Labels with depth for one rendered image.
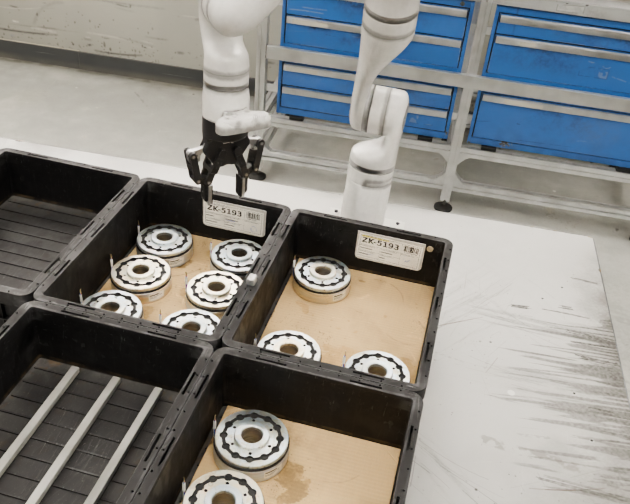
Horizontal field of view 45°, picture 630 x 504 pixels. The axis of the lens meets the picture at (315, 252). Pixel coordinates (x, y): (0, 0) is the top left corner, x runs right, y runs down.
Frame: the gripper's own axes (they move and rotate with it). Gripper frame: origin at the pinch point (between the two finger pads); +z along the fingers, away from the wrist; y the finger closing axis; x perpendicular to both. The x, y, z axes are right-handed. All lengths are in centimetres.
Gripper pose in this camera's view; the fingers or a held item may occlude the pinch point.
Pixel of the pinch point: (224, 190)
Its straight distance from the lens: 129.0
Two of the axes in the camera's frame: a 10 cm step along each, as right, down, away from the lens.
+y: -8.4, 2.4, -4.8
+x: 5.3, 5.2, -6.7
